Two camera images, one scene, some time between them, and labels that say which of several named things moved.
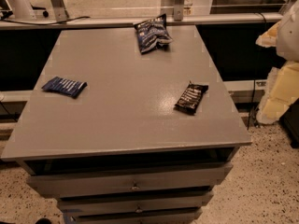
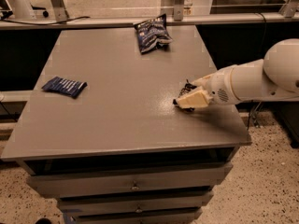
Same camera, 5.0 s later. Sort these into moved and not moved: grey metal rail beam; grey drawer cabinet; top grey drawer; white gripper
Moved: white gripper
Not moved: grey drawer cabinet; grey metal rail beam; top grey drawer
